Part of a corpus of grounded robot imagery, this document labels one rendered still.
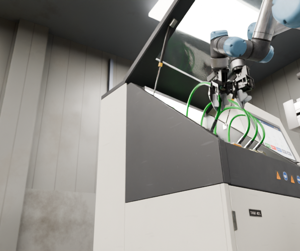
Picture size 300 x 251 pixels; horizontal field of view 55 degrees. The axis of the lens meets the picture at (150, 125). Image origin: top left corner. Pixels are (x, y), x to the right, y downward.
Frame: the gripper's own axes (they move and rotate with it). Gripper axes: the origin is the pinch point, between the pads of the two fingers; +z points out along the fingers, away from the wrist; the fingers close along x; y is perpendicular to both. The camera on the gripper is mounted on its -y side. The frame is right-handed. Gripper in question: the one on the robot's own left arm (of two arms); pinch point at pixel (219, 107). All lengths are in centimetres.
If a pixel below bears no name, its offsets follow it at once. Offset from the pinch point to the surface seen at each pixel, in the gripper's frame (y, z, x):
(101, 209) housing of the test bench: -10, 48, -64
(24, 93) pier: -172, 14, -121
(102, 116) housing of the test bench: -50, 11, -54
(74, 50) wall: -239, -14, -69
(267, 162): 24.2, 19.4, 10.5
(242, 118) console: -37, 25, 34
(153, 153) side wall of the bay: 5.2, 13.8, -35.3
